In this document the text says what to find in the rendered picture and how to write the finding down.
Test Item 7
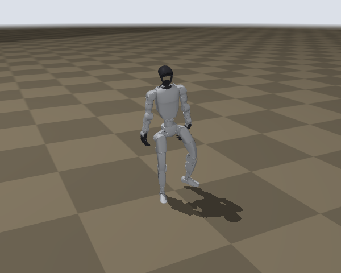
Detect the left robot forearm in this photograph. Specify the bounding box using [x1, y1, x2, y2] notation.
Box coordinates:
[183, 110, 192, 127]

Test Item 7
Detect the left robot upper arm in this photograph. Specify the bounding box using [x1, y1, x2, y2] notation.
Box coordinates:
[177, 85, 190, 112]

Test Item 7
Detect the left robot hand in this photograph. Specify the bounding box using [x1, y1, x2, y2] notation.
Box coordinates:
[176, 124, 191, 140]

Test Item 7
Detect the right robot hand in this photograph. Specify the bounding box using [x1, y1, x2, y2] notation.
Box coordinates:
[140, 133, 150, 146]

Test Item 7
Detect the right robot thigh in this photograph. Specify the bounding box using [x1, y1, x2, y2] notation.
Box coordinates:
[153, 130, 167, 172]

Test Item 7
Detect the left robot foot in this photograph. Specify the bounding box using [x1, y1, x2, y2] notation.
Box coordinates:
[181, 176, 199, 187]

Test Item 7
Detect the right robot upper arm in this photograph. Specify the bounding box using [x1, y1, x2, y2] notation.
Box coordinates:
[145, 89, 157, 120]

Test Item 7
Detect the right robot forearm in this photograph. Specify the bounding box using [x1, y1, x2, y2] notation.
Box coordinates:
[140, 113, 151, 137]

